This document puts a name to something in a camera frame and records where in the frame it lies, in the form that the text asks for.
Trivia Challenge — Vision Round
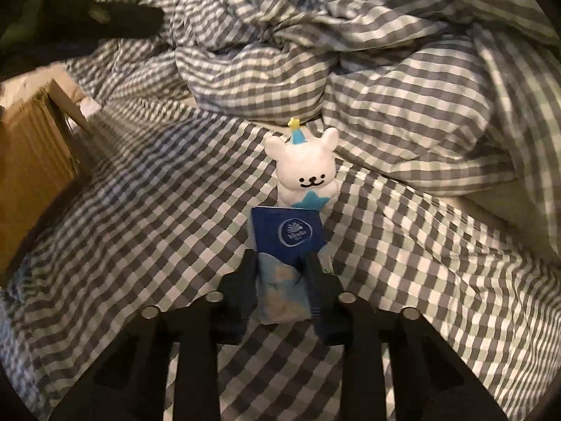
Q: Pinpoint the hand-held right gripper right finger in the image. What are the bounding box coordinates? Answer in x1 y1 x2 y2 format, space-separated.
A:
302 254 509 421

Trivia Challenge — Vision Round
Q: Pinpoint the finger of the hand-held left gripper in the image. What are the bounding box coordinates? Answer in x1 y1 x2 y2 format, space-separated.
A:
44 0 165 39

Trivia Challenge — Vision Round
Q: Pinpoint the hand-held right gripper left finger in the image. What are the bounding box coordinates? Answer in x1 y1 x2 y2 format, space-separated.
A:
48 248 259 421

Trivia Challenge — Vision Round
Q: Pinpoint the blue tissue pack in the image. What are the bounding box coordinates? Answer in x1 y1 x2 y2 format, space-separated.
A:
251 205 329 325

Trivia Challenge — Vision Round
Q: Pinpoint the brown cardboard box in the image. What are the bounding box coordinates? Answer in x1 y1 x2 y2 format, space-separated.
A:
0 64 103 290

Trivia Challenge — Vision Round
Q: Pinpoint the grey checked bed sheet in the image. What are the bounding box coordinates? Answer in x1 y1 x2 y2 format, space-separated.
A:
0 96 561 421

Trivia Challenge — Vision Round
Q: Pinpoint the white bear toy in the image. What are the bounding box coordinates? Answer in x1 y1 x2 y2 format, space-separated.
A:
263 117 340 209

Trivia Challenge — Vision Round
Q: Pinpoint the grey checked duvet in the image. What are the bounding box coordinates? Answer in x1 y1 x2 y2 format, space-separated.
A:
94 0 561 198

